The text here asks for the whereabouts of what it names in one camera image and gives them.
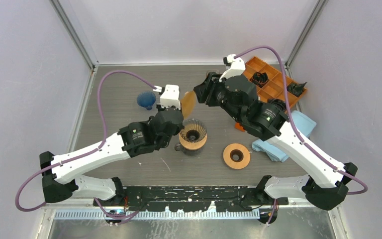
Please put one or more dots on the dark folded item front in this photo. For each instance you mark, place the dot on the dark folded item front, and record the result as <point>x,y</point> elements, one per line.
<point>280,104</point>

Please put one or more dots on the blue glass dripper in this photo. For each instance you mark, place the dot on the blue glass dripper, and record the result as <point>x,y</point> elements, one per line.
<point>146,100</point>

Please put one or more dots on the white slotted cable duct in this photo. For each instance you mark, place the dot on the white slotted cable duct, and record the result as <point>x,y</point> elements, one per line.
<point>212,214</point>

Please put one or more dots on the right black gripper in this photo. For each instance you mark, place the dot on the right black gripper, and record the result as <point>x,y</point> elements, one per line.
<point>209,86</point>

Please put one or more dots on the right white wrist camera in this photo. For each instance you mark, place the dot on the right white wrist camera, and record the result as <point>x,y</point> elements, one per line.
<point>235,66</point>

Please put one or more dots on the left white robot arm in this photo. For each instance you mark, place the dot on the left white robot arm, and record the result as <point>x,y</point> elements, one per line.
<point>64,175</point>

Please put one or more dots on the grey glass coffee server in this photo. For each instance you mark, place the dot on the grey glass coffee server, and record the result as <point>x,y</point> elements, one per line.
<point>189,152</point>

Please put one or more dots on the brown paper coffee filter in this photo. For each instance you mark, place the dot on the brown paper coffee filter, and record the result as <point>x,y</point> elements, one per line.
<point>188,103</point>

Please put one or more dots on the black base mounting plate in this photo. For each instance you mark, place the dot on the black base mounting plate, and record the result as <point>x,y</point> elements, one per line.
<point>189,198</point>

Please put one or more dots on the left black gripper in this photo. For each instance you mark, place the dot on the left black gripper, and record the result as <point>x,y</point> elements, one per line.
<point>159,107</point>

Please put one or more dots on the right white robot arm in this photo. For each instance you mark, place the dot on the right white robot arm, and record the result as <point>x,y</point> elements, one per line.
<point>325,183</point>

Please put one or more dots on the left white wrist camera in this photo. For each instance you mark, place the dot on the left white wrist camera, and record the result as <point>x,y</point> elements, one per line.
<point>169,96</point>

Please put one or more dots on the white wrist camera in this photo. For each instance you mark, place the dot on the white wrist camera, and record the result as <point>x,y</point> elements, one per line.
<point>169,96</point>
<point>235,66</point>

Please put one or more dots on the orange compartment tray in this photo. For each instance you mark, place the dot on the orange compartment tray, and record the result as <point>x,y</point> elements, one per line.
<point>273,87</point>

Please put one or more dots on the dark folded item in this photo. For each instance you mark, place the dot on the dark folded item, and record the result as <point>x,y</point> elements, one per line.
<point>259,79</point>
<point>280,104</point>
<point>296,89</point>

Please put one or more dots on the dark folded item right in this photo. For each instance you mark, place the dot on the dark folded item right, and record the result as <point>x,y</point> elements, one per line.
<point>296,89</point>

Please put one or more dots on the light blue cloth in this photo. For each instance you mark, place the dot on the light blue cloth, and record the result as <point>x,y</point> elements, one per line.
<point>302,122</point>

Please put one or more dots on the orange coffee filter box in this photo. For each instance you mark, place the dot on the orange coffee filter box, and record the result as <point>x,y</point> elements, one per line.
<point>239,127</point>

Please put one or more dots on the dark folded item back middle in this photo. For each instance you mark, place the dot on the dark folded item back middle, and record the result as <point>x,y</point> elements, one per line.
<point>259,79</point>

